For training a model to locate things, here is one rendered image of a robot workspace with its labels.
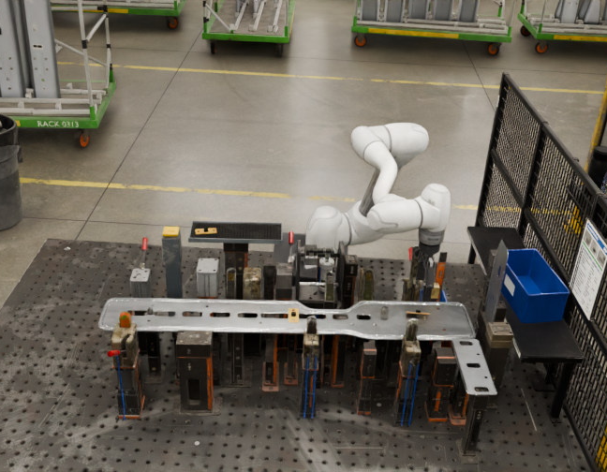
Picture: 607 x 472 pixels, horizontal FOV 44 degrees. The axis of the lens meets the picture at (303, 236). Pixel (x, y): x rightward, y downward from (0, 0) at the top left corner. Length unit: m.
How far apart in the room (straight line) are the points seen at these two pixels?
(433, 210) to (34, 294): 1.87
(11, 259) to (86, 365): 2.17
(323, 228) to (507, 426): 1.18
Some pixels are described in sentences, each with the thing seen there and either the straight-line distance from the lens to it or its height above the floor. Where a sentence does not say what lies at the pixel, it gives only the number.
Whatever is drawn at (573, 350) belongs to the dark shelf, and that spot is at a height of 1.03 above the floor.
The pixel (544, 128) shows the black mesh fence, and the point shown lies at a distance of 3.21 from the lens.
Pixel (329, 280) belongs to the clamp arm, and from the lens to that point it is 2.85.
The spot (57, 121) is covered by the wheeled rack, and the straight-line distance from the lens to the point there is 6.50.
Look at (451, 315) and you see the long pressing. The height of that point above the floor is 1.00.
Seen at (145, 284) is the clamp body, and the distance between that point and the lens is 2.90.
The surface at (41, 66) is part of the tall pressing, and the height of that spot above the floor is 0.59.
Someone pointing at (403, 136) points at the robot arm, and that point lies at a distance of 3.02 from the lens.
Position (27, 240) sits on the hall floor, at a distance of 5.35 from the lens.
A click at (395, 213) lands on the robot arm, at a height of 1.50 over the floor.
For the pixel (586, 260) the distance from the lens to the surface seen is 2.77.
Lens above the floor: 2.68
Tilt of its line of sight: 31 degrees down
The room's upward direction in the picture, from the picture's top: 3 degrees clockwise
